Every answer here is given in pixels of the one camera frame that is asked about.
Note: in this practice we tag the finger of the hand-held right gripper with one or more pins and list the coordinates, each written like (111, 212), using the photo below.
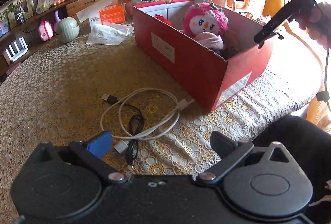
(263, 34)

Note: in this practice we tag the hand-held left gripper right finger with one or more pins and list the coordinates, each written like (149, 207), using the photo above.
(224, 143)

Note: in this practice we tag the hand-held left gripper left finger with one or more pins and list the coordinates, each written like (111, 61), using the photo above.
(99, 143)

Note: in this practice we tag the pink fluffy slipper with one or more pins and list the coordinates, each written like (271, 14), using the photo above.
(210, 42)

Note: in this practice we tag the pink plush toy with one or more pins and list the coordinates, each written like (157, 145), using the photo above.
(204, 20)

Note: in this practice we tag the red cardboard shoe box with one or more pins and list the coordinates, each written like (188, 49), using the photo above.
(181, 58)

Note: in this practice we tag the knotted red cloth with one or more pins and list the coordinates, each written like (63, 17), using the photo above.
(163, 20)

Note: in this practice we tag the person's right hand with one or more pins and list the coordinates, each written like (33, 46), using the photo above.
(311, 16)

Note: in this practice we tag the clear plastic tissue packet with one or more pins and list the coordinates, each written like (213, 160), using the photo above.
(108, 34)

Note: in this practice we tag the green melon-shaped bowl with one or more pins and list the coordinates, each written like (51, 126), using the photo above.
(67, 30)

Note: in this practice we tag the white router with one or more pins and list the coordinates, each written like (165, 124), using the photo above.
(16, 52)

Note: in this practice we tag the pink toy case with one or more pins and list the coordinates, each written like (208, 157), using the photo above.
(46, 30)

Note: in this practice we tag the orange white tissue box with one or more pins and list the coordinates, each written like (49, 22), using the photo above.
(112, 14)

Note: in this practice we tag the purple gourd vase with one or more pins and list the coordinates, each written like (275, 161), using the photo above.
(57, 21)

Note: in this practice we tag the wooden tv cabinet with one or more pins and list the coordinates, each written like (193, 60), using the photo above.
(77, 5)

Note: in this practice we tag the potted plant in dark pot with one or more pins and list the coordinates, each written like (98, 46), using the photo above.
(20, 17)

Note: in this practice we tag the photo frame with figure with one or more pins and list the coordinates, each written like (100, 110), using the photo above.
(4, 29)

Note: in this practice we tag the cream picture frame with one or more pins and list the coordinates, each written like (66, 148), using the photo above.
(29, 8)

